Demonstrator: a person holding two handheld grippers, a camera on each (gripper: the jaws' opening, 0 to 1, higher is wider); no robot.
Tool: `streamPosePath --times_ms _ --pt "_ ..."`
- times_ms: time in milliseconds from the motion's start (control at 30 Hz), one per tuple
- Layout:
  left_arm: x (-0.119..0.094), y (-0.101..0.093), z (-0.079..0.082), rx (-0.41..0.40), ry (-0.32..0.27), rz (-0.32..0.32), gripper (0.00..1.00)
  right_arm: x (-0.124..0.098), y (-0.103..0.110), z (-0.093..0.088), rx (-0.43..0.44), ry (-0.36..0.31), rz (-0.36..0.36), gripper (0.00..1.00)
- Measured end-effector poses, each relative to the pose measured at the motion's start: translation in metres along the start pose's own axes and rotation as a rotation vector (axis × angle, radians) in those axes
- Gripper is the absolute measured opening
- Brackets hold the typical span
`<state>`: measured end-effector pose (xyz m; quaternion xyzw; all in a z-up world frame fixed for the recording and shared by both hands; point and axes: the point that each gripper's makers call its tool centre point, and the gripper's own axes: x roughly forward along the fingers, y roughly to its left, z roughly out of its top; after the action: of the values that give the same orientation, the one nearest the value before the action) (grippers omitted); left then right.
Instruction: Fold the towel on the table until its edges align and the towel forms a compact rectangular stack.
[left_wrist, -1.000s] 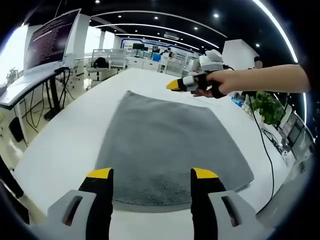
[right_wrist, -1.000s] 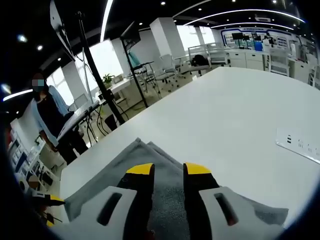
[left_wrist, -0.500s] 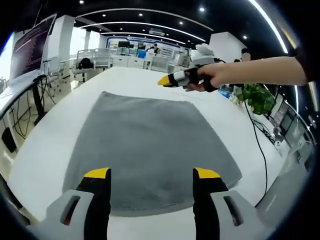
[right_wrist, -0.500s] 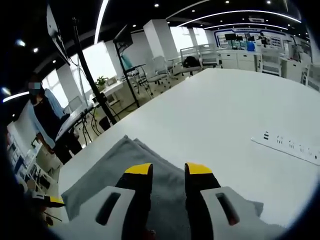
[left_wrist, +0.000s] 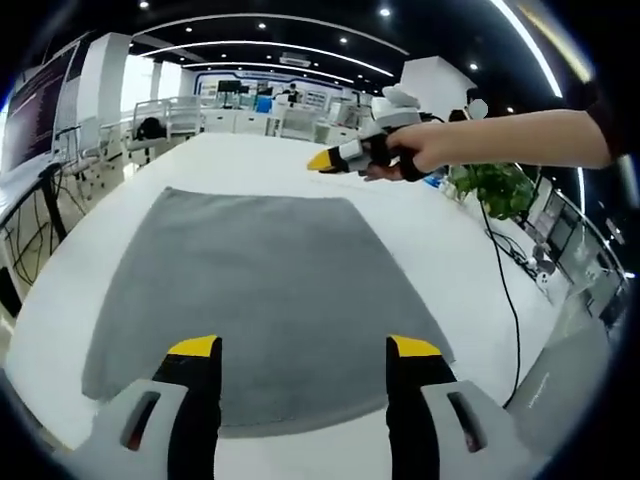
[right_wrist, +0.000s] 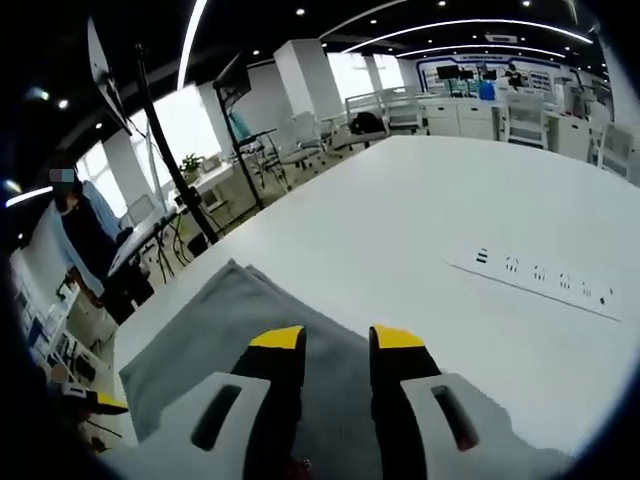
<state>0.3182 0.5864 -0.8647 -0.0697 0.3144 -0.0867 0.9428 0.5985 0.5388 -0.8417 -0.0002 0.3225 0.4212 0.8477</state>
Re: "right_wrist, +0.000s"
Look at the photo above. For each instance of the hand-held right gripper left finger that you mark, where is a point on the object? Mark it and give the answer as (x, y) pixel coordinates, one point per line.
(270, 380)

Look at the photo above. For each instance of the grey towel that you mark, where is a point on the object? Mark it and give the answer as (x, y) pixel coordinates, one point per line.
(225, 320)

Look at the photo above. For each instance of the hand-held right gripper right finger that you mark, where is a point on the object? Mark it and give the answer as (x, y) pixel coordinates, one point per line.
(400, 370)

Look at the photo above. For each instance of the black stand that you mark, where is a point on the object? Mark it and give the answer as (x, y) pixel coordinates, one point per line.
(235, 80)

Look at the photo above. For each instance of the blue box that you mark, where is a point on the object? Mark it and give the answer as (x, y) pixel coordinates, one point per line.
(486, 90)

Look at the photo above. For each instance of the small potted plant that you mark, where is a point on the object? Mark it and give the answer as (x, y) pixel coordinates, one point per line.
(191, 166)

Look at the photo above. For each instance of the table power strip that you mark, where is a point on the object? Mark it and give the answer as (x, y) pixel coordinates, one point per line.
(540, 282)

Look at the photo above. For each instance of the wall monitor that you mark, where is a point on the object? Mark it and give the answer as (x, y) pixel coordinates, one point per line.
(107, 80)

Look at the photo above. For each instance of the black bag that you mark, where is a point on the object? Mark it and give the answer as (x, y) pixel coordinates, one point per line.
(369, 124)

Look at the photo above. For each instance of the white office chair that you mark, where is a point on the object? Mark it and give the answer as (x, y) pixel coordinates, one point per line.
(525, 117)

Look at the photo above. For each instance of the ceiling air conditioner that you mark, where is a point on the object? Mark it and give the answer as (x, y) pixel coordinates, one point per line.
(501, 37)

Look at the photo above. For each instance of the black tripod pole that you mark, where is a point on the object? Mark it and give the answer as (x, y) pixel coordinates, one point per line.
(172, 160)

